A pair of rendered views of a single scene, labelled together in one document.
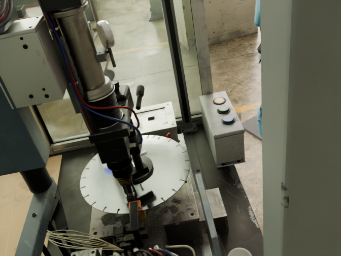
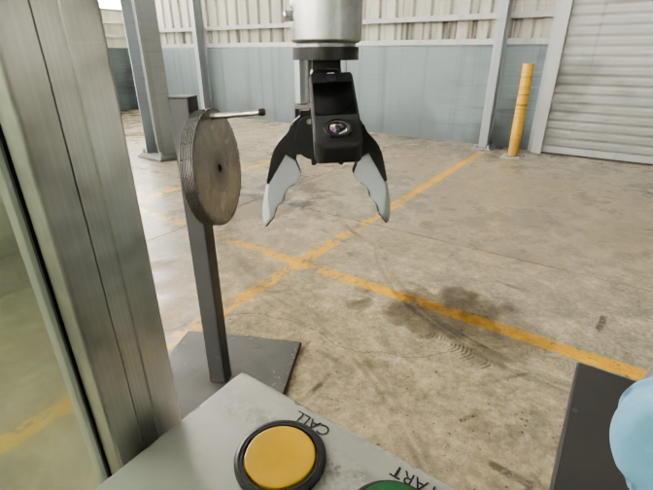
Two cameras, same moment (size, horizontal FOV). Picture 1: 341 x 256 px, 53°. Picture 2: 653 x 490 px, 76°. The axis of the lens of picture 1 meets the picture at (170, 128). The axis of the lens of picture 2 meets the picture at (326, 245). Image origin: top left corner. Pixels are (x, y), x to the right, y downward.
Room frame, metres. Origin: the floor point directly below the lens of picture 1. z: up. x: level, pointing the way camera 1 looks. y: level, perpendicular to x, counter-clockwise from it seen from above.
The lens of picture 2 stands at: (1.02, -0.09, 1.10)
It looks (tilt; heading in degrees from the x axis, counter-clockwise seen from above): 25 degrees down; 304
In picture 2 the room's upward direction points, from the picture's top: straight up
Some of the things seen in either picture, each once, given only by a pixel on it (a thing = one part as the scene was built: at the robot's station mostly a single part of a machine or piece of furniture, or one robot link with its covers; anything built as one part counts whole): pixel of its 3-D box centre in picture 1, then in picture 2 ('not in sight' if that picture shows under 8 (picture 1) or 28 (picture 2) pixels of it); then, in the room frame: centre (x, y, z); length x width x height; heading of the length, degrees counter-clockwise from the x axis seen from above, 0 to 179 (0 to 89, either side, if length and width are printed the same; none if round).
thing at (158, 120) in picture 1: (155, 133); not in sight; (1.10, 0.07, 0.82); 0.18 x 0.18 x 0.15; 0
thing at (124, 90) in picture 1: (125, 119); not in sight; (0.70, 0.10, 1.17); 0.06 x 0.05 x 0.20; 171
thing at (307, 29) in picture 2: not in sight; (323, 25); (1.30, -0.49, 1.13); 0.08 x 0.08 x 0.05
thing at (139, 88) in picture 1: (133, 97); not in sight; (0.73, 0.07, 1.21); 0.08 x 0.06 x 0.03; 0
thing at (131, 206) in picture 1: (136, 222); not in sight; (0.57, 0.13, 0.95); 0.10 x 0.03 x 0.07; 0
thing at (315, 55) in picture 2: not in sight; (325, 105); (1.30, -0.50, 1.05); 0.09 x 0.08 x 0.12; 129
